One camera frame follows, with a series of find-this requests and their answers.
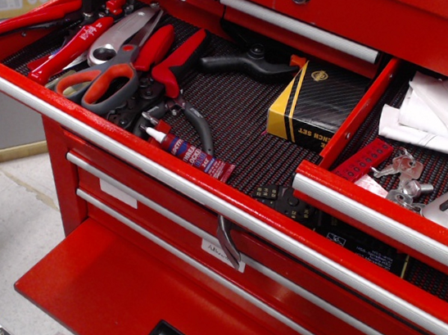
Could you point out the red threadlocker glue tube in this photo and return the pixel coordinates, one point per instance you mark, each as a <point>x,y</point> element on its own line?
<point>192,155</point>

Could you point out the large open red drawer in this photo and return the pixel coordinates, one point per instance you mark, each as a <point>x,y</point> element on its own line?
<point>136,216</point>

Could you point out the small open red drawer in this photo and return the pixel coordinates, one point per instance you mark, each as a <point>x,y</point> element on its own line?
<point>378,185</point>

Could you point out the small red plastic block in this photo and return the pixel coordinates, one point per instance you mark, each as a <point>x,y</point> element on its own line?
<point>163,128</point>

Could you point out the black pistol grip tool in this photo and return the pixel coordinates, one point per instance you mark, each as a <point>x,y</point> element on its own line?
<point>251,63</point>

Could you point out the red metal tool chest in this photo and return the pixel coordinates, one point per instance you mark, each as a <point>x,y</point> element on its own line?
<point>135,311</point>

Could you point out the black yellow wrench set box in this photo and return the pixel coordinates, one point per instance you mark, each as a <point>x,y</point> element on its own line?
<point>315,104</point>

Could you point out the black die set case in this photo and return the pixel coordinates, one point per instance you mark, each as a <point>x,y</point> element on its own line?
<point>283,200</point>

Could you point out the white adhesives label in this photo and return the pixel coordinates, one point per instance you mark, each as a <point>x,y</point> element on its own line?
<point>217,252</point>

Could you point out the silver curved metal hook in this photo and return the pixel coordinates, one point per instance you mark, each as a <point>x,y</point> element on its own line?
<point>224,236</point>

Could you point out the red drill bit holder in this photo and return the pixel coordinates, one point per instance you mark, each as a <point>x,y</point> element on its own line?
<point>358,165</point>

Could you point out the white folded paper sheets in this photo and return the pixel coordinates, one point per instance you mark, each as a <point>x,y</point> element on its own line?
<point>422,118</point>

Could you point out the silver keys bunch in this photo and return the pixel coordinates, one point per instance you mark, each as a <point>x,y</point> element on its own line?
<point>409,187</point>

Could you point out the red long handled cutter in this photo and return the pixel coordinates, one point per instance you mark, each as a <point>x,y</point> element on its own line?
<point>49,15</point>

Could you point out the red wire stripper tool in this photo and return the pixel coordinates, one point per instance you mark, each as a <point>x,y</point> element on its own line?
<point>78,45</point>

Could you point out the grey orange handled scissors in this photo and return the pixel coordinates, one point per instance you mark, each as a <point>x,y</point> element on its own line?
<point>111,77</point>

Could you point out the red handled crimping pliers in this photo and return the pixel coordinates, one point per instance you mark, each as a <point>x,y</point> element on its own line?
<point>160,70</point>

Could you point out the grey handled small pliers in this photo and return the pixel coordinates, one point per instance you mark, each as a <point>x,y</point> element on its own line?
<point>197,122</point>

